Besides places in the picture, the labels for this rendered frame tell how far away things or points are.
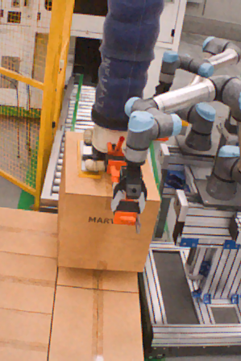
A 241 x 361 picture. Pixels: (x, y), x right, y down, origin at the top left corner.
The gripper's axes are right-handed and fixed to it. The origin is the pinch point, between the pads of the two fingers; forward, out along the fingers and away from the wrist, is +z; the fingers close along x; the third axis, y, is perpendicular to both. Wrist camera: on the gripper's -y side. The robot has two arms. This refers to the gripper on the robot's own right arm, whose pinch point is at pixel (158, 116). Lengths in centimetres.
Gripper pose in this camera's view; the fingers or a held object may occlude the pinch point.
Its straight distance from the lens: 248.3
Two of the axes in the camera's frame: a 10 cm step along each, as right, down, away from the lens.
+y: 1.0, 4.8, -8.7
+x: 9.8, 0.8, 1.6
